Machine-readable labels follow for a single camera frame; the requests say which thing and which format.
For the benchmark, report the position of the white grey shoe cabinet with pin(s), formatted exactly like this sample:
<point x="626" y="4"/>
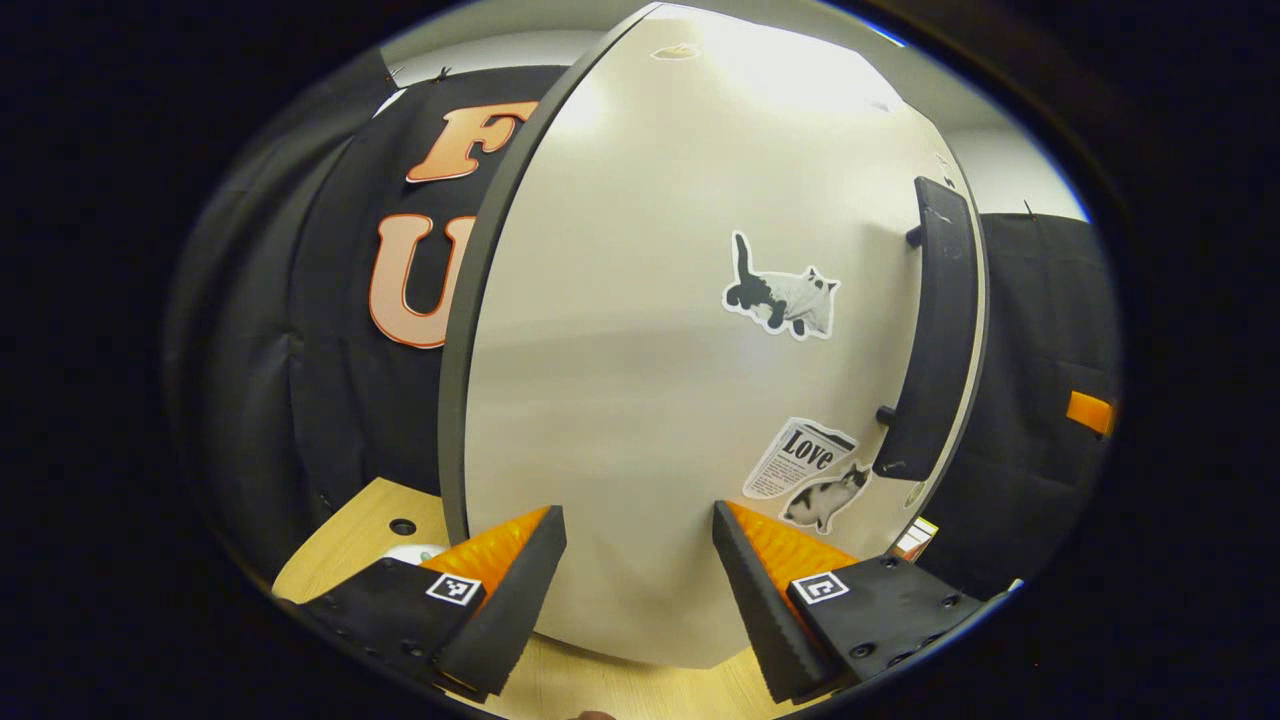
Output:
<point x="452" y="430"/>

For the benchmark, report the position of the small white round object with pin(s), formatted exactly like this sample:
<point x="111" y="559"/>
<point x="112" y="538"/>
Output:
<point x="415" y="554"/>

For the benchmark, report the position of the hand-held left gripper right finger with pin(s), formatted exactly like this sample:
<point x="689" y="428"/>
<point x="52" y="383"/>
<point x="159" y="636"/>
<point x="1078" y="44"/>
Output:
<point x="760" y="610"/>

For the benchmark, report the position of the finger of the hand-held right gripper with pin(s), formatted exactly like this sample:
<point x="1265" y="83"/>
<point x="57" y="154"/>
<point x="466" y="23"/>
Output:
<point x="1090" y="412"/>

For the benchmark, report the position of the black table grommet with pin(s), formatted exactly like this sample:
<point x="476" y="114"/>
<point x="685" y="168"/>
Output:
<point x="403" y="526"/>

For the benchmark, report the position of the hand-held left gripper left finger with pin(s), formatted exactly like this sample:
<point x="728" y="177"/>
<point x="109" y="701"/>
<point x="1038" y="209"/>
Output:
<point x="515" y="610"/>

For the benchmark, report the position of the white orange-brown book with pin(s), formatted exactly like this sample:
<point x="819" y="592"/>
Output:
<point x="915" y="540"/>

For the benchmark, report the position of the black backdrop cloth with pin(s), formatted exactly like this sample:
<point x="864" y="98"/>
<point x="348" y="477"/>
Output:
<point x="320" y="400"/>

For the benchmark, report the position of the white shoe cabinet door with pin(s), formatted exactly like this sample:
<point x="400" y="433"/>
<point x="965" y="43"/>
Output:
<point x="620" y="400"/>

